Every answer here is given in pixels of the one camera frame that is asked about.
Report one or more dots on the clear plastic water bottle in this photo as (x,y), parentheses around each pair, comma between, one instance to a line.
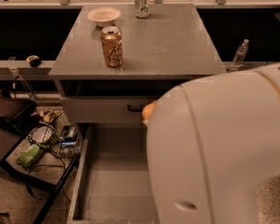
(240,54)

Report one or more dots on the white bowl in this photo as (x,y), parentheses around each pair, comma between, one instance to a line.
(103,16)

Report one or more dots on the wire basket with snacks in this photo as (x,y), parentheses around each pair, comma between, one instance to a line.
(56,134)

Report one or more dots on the dark brown bag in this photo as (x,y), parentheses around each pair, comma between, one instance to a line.
(14,108)

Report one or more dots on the gold soda can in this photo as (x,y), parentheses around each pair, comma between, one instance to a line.
(112,46)

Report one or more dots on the open bottom grey drawer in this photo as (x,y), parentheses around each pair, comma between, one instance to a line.
(112,183)

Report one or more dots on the white green soda can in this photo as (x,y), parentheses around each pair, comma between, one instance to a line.
(141,8)

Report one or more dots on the orange fruit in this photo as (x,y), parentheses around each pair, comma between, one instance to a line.
(147,111)

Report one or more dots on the green chip bag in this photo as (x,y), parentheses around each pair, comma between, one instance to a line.
(30,156)

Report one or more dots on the black side table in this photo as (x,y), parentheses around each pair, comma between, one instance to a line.
(22,200)

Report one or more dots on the closed grey drawer black handle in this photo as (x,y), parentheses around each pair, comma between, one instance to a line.
(103,110)

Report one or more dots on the grey drawer cabinet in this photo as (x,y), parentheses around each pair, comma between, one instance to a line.
(167,48)

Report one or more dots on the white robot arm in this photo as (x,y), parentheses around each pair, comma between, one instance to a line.
(211,142)

